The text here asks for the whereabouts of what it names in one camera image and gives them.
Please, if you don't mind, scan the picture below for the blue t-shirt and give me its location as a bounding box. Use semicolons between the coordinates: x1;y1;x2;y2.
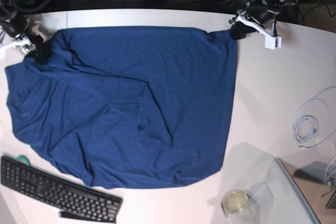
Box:
5;27;238;189

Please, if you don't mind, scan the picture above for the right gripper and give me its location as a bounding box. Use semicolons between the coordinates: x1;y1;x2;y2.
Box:
1;16;51;65

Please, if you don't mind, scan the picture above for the clear glass jar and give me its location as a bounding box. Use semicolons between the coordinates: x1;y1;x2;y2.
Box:
221;183;274;223

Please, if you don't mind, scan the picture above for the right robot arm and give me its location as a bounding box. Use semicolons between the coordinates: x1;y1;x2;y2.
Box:
1;0;52;64

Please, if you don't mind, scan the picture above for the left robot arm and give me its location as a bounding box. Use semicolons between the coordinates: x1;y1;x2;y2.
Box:
229;0;300;50

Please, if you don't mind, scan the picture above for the green tape roll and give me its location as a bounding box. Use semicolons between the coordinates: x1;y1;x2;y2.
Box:
16;155;31;166

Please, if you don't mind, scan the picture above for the grey metal stand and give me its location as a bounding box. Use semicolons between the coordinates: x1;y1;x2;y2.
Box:
293;161;335;210

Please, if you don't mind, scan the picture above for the black keyboard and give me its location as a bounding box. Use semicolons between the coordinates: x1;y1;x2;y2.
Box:
1;156;123;223

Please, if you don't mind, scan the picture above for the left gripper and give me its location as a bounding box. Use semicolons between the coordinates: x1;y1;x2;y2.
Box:
229;4;282;50

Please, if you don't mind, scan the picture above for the coiled light blue cable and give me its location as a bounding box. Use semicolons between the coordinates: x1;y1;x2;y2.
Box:
291;86;336;149

